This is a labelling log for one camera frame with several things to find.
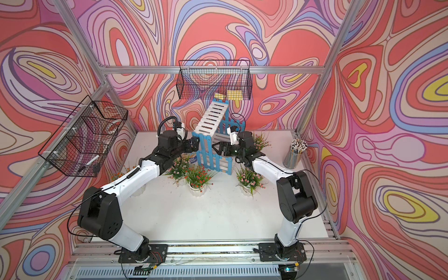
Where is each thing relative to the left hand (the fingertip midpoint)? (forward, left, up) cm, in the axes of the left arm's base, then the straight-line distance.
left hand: (194, 138), depth 85 cm
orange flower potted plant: (-3, +49, -28) cm, 57 cm away
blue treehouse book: (+3, +4, -19) cm, 20 cm away
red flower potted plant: (-17, -2, -10) cm, 20 cm away
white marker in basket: (-15, +42, +2) cm, 45 cm away
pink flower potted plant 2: (-19, -27, -9) cm, 34 cm away
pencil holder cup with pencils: (-1, -53, -14) cm, 54 cm away
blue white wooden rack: (+4, -9, +4) cm, 11 cm away
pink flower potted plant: (-14, +8, -9) cm, 19 cm away
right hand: (-3, -12, -6) cm, 13 cm away
